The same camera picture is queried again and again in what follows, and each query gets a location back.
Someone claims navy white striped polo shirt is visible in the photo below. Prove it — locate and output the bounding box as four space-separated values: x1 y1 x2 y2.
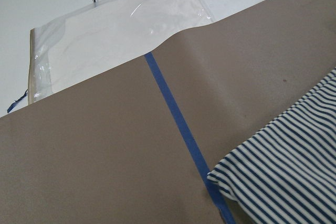
207 71 335 223

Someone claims clear plastic bag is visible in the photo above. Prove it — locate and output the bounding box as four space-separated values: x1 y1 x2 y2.
27 0 213 104

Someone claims brown paper table cover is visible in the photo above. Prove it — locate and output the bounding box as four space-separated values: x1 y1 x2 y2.
1 0 335 223

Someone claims scrap of blue tape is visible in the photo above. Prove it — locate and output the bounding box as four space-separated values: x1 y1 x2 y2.
7 89 28 113

